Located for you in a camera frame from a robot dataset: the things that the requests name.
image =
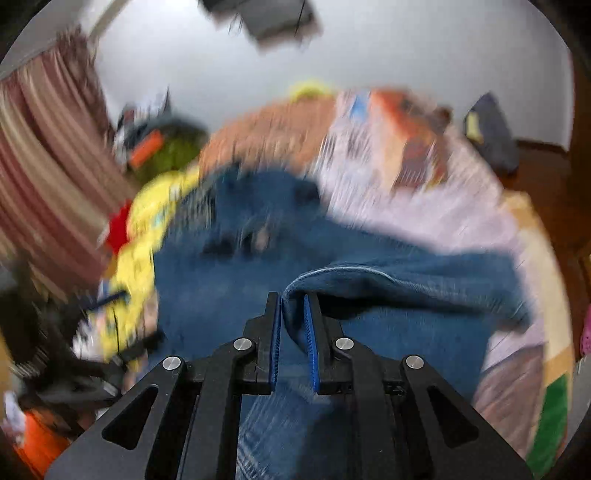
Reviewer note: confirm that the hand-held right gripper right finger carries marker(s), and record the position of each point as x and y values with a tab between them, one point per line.
310	341

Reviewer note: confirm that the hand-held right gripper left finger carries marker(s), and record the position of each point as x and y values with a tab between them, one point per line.
276	341

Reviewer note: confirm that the blue denim jeans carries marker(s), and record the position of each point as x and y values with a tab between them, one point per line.
221	295

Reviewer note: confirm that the yellow printed cloth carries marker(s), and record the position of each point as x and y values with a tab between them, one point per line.
138	258

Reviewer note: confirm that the red cloth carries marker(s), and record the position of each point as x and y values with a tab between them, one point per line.
119	228

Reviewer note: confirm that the pale printed blanket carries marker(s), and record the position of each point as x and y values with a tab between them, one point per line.
383	175

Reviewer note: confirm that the orange-brown blanket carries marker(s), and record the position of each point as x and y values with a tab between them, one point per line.
268	134

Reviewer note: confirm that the striped brown curtain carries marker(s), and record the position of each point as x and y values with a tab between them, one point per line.
41	166

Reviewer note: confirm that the green bag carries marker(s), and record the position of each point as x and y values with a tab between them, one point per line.
171	147

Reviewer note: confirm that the beige and green bed sheet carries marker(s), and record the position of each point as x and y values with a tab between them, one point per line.
549	323

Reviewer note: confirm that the dark grey bag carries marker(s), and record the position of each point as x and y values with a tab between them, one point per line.
491	134

